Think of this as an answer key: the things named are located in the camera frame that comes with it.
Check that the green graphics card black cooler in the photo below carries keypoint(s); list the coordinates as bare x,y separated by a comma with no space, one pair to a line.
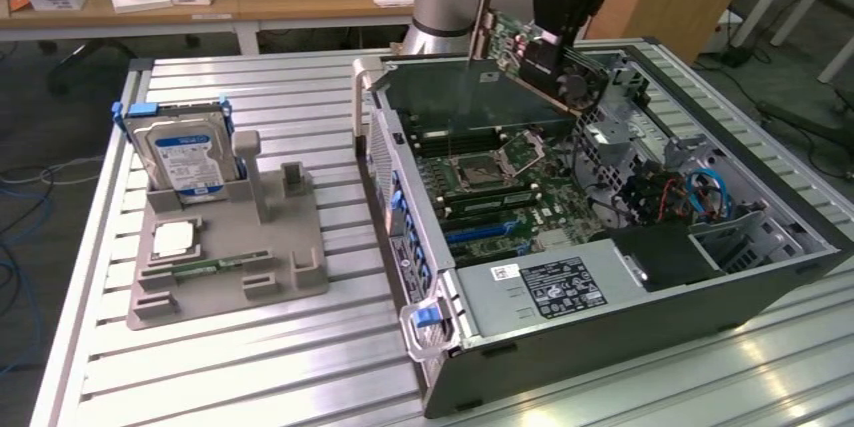
508,37

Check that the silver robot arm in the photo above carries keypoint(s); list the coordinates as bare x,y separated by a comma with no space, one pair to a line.
448,7

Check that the white device red button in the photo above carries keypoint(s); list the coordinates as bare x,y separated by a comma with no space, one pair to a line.
724,34

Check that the black power adapter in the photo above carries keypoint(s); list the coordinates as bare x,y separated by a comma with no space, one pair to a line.
737,58

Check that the perforated silver disk bay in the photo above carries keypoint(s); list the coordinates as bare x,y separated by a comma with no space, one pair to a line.
615,137

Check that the metal socket cover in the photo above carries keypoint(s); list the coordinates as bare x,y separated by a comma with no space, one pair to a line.
524,149

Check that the green motherboard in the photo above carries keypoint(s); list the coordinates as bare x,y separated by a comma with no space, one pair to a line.
561,197

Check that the black floor stand base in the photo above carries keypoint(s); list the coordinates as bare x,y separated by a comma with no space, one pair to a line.
808,119

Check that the blue slot retainer clip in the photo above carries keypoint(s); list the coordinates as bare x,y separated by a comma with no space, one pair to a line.
402,208
410,237
400,184
420,256
426,277

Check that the grey power supply unit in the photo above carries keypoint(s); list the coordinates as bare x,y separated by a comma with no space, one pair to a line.
481,297

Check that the hard disk with blue rails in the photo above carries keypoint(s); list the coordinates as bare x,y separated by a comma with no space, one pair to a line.
181,162

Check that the blue case latch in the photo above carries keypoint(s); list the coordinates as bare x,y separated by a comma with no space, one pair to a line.
428,319

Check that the open black PC case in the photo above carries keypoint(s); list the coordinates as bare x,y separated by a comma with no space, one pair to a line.
601,347

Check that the grey parts rack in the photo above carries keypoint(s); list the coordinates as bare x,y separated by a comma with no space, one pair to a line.
228,237

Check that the black office chair base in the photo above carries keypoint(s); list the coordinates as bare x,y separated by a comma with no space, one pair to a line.
74,59

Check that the green RAM stick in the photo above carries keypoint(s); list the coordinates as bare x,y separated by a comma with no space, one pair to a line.
214,265

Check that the silver CPU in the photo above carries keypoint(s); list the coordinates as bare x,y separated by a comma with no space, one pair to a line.
176,239

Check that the white table frame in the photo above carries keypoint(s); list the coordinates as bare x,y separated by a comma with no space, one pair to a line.
763,4

